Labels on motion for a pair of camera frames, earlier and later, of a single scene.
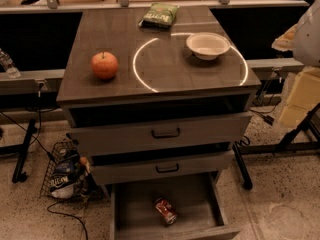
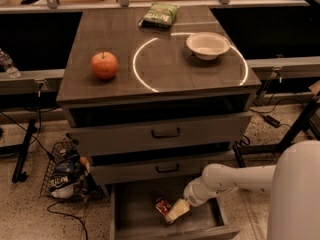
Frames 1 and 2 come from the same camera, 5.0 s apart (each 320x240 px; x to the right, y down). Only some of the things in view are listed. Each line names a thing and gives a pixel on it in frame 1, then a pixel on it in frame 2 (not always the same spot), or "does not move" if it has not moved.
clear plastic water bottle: [8, 65] does not move
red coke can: [167, 210] does not move
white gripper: [308, 40] to [194, 193]
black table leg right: [246, 179] does not move
